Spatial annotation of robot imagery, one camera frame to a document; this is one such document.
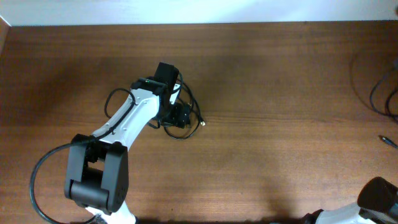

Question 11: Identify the thin black USB cable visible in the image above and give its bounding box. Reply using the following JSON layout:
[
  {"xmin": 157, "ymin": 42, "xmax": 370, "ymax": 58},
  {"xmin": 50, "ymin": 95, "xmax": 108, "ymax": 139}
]
[{"xmin": 160, "ymin": 72, "xmax": 206, "ymax": 141}]

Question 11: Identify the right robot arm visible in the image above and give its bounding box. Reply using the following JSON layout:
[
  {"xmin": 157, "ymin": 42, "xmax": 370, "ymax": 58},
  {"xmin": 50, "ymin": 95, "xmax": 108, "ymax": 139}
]
[{"xmin": 300, "ymin": 177, "xmax": 397, "ymax": 224}]

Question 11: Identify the thick black cable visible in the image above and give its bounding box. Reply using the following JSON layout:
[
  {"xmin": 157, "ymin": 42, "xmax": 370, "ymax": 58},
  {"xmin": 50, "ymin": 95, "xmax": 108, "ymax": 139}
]
[{"xmin": 369, "ymin": 70, "xmax": 398, "ymax": 122}]

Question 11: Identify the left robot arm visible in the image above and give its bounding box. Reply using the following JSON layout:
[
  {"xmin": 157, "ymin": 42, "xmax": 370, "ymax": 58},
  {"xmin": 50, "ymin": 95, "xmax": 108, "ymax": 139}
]
[{"xmin": 64, "ymin": 62, "xmax": 190, "ymax": 223}]

